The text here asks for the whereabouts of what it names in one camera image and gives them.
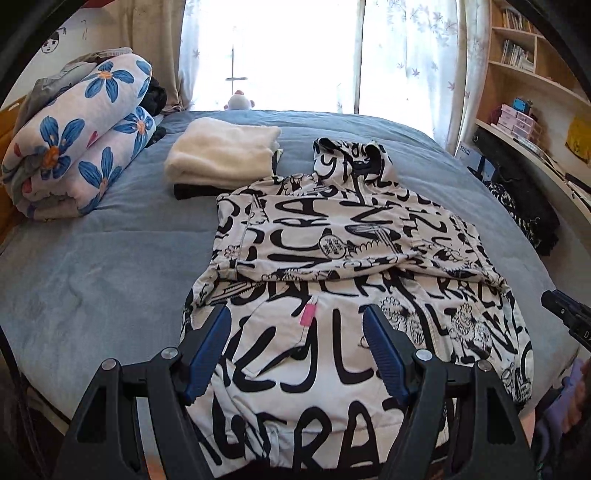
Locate right hand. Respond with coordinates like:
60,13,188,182
562,362,590,434

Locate wooden bookshelf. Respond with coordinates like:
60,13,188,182
476,1,590,218

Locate blue floral folded quilt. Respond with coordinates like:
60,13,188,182
1,52,156,220

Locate yellow cloth on shelf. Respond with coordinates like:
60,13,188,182
565,117,591,164

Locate pink drawer box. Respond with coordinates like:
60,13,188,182
497,104,542,144

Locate beige floral curtain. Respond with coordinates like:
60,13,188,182
117,0,188,111

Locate white black graffiti jacket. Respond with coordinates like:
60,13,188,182
183,138,534,478

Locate black fuzzy garment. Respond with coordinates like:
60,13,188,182
140,78,167,117

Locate black folded garment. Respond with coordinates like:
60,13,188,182
172,183,232,200

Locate white plush toy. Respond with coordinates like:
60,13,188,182
224,90,254,111

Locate blue bed blanket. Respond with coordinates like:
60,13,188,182
1,111,577,421

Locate white sheer curtain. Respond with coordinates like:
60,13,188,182
181,1,491,152

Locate black white patterned clothes pile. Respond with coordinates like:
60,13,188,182
469,127,560,256

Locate cream fluffy folded sweater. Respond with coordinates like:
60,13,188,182
164,117,281,190

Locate white blue cardboard box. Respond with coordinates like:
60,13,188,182
456,142,496,182

